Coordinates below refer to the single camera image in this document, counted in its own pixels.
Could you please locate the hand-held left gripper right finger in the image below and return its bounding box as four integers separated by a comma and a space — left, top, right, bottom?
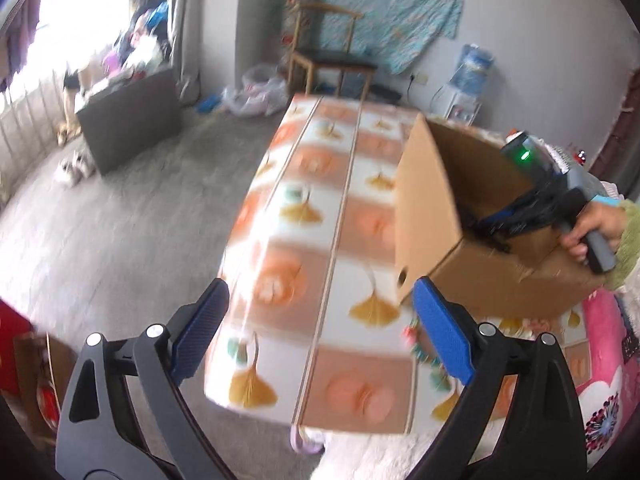
407, 276, 588, 480

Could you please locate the teal floral wall cloth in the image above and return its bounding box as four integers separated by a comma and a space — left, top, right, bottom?
275, 0, 468, 76

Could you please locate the person's right hand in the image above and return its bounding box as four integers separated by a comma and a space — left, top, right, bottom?
557, 200, 628, 263

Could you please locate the white fluffy rug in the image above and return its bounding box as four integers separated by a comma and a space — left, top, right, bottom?
320, 430, 451, 480

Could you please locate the pile of clothes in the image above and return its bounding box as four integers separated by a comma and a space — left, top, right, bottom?
62, 0, 173, 96

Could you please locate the grey curtain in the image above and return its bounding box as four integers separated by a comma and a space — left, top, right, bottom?
170, 0, 206, 106

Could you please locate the brown cardboard sheet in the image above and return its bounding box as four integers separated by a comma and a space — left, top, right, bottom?
12, 332, 76, 448

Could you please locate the white shoe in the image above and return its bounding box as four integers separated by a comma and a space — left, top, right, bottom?
54, 160, 81, 188
72, 152, 97, 178

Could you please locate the ginkgo leaf patterned tablecloth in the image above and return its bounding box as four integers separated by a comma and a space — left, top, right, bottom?
202, 92, 591, 436

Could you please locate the dark grey cabinet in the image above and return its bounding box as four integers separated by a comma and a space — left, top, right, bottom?
75, 65, 183, 176

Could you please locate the pale table leg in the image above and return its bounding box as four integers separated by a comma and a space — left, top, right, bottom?
287, 425, 327, 455

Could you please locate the pink floral blanket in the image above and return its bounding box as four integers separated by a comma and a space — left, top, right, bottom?
575, 290, 640, 471

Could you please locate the white window railing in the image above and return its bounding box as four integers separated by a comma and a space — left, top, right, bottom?
0, 75, 76, 203

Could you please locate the brown wooden door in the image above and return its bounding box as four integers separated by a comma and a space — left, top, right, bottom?
595, 67, 640, 181

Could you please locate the brown cardboard box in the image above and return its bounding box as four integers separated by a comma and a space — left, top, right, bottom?
392, 112, 608, 321

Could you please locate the white water dispenser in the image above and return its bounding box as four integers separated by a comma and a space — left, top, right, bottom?
440, 87, 483, 126

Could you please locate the green red pink bead bracelet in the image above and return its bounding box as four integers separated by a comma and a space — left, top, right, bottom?
402, 317, 453, 393

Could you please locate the clear plastic bag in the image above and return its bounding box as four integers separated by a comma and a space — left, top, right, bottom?
222, 62, 291, 118

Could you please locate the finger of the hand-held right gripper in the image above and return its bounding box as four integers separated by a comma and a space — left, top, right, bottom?
472, 220, 538, 255
479, 199, 543, 227

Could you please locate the beige slipper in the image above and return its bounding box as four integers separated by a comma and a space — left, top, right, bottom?
57, 122, 83, 147

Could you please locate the wooden chair with black seat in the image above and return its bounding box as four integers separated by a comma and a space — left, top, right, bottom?
285, 0, 378, 103

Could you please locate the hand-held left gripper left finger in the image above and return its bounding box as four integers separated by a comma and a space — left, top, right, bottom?
55, 277, 236, 480

